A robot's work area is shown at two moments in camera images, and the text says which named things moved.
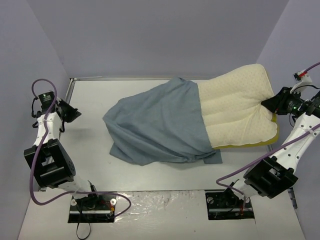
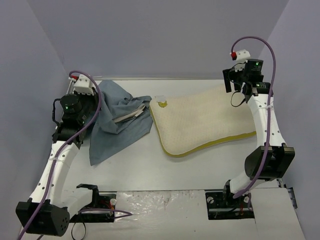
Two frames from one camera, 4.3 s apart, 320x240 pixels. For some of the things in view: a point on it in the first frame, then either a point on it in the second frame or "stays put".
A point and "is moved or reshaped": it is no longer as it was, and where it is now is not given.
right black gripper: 276,102 -> 227,80
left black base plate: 93,208 stays put
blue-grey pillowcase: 163,123 -> 121,118
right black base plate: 226,205 stays put
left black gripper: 69,111 -> 92,104
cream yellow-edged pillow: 235,115 is moved or reshaped
